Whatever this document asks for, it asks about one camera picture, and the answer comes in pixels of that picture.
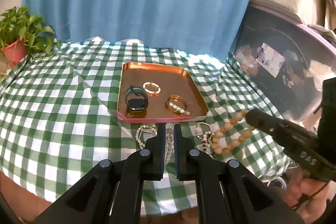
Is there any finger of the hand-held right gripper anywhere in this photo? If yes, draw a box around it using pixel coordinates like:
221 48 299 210
245 109 289 143

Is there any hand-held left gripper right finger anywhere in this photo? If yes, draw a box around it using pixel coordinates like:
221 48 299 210
173 123 306 224

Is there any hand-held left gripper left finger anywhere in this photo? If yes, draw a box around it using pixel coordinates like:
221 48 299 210
33 123 166 224

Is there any clear crystal bracelet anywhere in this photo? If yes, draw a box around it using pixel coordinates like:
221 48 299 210
165 123 175 159

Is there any white shell bracelet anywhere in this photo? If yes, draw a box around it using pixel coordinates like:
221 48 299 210
135 124 158 149

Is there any thin beaded bracelet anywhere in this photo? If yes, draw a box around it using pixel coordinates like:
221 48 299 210
196 122 213 135

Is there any wooden bead bracelet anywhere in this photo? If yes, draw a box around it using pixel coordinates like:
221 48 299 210
211 109 256 155

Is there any pearl hair clip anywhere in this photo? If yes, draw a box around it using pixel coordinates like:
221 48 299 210
168 102 191 115

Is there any amber bangle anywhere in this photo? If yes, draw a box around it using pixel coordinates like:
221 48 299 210
165 94 190 115

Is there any black smartwatch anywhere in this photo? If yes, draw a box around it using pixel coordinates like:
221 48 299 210
125 85 150 111

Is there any pearl bead bracelet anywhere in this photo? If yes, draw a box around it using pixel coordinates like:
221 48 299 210
143 82 161 95

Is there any copper jewelry tray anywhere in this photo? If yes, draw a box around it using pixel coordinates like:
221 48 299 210
116 61 210 123

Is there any person's right hand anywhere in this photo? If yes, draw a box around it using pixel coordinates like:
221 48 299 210
285 169 332 214

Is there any clear storage bin purple lid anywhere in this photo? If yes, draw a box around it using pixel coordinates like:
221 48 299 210
228 0 336 130

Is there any white label sticker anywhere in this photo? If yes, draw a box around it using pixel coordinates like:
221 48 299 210
256 43 286 78

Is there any white crumpled paper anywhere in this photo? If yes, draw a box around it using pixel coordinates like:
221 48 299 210
304 60 328 77

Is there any green checkered tablecloth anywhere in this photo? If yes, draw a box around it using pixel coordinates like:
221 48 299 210
0 36 297 216

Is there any grey folded cloth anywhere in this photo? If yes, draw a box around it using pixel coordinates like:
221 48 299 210
307 25 336 41

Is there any blue curtain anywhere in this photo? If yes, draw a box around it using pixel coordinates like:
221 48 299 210
22 0 263 59

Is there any potted green plant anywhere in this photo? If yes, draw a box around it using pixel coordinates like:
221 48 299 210
0 6 62 75

